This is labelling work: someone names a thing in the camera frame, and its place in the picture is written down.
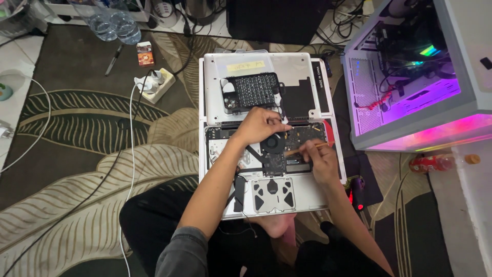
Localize black screwdriver bit case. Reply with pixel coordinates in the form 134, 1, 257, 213
220, 72, 286, 115

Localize person's legs in black trousers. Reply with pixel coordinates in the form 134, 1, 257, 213
119, 185, 393, 277

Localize person's right hand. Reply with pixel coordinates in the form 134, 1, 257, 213
299, 139, 341, 189

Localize black electric screwdriver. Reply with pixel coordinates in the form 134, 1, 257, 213
347, 176, 366, 212

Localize dark metal kettle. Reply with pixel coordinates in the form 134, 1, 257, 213
183, 0, 218, 26

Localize large black box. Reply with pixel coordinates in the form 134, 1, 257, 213
225, 0, 332, 46

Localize long black power cable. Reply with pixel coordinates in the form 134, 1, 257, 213
0, 69, 155, 277

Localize black pen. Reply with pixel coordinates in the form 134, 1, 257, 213
104, 44, 125, 77

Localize wooden handle brush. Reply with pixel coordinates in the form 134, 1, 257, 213
285, 143, 335, 157

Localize small white charger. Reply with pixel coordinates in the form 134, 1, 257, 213
0, 121, 15, 140

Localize white plug adapter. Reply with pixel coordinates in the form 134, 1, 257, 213
133, 71, 165, 95

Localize silver laptop bottom cover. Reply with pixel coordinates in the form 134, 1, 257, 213
203, 52, 323, 126

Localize person's bare foot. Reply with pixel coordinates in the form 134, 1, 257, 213
246, 212, 298, 247

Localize opened silver laptop chassis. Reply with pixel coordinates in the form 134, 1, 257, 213
199, 121, 346, 221

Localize white power strip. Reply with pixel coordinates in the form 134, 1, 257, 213
134, 68, 177, 105

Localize red drink bottle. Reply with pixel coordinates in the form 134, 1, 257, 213
408, 153, 481, 175

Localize orange cigarette pack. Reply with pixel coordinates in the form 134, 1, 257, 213
136, 41, 155, 68

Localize person's left hand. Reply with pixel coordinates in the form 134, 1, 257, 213
232, 107, 293, 149

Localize clear plastic container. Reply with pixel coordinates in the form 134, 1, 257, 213
0, 0, 49, 38

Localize clear plastic water bottle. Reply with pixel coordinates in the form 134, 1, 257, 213
109, 0, 142, 46
85, 0, 118, 42

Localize white computer case with lights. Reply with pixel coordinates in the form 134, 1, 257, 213
341, 0, 492, 153

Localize bundle of black cables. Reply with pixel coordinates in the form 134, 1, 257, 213
314, 0, 370, 55

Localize white looped cable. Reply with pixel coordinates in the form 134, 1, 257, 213
0, 75, 52, 174

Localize leaf pattern rug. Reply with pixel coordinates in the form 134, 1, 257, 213
0, 23, 455, 277

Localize white charging cable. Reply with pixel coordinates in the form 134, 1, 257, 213
118, 82, 140, 277

